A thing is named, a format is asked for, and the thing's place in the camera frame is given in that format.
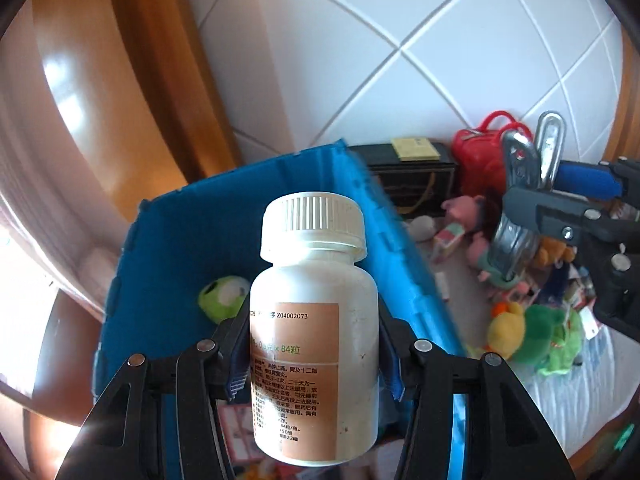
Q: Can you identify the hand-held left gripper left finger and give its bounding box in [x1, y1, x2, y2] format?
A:
[55, 305, 251, 480]

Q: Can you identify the black box with gold print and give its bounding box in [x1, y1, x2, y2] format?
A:
[347, 142, 459, 219]

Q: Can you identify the pale curtain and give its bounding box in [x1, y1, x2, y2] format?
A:
[0, 85, 122, 311]

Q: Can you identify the pink pig plush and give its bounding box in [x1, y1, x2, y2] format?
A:
[442, 195, 486, 234]

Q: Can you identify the teal and pink plush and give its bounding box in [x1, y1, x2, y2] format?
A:
[467, 235, 531, 291]

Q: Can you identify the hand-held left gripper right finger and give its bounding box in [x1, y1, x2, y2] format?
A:
[377, 295, 576, 480]

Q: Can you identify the yellow notepad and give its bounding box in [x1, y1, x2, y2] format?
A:
[391, 136, 441, 162]

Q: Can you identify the small green one-eyed monster plush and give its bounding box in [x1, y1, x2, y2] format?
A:
[197, 275, 251, 321]

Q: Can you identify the blue plastic crate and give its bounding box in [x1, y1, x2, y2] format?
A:
[95, 140, 469, 480]

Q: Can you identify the green dinosaur plush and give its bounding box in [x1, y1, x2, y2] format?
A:
[512, 305, 586, 376]

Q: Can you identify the brown bear plush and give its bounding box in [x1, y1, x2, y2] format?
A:
[532, 237, 576, 269]

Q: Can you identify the red toy suitcase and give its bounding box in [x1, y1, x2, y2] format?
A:
[451, 110, 534, 196]

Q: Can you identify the small pink box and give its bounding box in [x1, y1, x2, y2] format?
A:
[432, 222, 469, 264]

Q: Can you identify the white pill bottle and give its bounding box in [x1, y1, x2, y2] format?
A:
[248, 192, 381, 466]

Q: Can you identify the small white plush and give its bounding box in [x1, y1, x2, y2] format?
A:
[405, 215, 441, 241]

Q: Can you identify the metal clamp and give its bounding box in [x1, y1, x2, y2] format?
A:
[487, 112, 569, 287]

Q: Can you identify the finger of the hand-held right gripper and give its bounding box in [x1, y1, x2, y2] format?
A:
[556, 156, 640, 222]
[501, 185, 640, 334]

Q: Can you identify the yellow plush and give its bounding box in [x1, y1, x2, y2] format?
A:
[487, 300, 529, 359]

